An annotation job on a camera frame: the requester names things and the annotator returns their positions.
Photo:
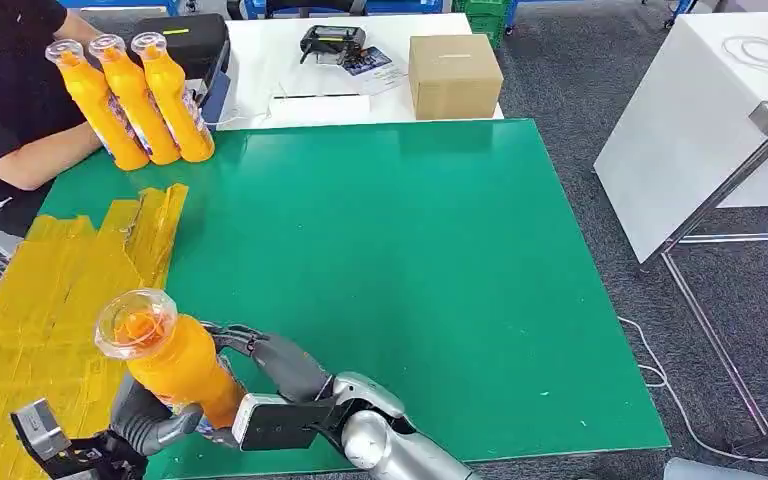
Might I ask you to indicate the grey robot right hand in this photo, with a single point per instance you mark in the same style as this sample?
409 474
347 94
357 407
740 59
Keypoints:
291 371

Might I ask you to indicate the black case with yellow label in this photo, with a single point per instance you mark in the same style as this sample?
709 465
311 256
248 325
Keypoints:
198 40

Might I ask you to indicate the black handheld controller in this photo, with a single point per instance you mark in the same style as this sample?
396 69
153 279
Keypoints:
331 40

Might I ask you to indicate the grey rounded object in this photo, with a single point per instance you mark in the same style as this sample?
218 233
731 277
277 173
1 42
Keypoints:
708 470

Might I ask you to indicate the yellow sheet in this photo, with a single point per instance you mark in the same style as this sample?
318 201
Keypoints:
39 318

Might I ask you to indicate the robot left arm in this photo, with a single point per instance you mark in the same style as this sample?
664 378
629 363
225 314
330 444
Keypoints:
99 460

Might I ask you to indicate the black chair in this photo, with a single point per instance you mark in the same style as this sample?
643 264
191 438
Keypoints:
311 5

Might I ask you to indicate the brown cardboard box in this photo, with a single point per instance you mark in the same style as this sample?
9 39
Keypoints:
453 78

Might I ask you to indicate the person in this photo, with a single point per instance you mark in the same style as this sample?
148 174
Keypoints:
6 86

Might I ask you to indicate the green plastic crate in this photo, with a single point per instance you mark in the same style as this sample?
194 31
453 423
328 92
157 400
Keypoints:
483 18

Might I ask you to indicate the dark printed booklet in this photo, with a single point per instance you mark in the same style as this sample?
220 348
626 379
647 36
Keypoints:
367 60

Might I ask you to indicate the orange drink bottle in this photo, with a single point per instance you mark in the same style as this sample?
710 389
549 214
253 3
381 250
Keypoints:
96 112
178 364
135 109
175 106

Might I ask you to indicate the blue metal rack frame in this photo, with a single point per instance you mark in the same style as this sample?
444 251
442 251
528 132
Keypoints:
119 3
410 5
589 2

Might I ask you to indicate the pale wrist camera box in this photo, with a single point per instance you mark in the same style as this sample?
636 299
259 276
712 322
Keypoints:
39 430
278 424

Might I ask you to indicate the white device with blue edge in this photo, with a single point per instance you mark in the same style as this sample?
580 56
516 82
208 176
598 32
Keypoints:
218 99

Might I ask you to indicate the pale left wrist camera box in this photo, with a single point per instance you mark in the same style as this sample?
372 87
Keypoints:
39 430

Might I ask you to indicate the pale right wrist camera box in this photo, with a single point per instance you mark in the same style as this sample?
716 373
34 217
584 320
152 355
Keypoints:
278 424

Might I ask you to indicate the green mat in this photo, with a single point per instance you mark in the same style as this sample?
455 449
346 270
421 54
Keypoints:
390 232

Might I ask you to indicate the clear plastic paper sleeve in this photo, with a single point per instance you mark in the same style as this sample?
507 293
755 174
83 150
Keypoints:
387 78

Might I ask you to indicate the white side table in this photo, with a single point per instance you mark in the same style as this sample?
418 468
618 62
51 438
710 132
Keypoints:
679 132

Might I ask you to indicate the metal table leg frame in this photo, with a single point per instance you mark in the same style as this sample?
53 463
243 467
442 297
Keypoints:
715 331

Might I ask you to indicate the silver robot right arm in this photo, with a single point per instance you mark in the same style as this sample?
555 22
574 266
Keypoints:
390 444

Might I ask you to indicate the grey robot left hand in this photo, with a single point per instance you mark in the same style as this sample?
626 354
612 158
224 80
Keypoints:
145 424

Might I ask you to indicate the white flat box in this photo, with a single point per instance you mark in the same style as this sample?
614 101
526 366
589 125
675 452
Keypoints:
318 111

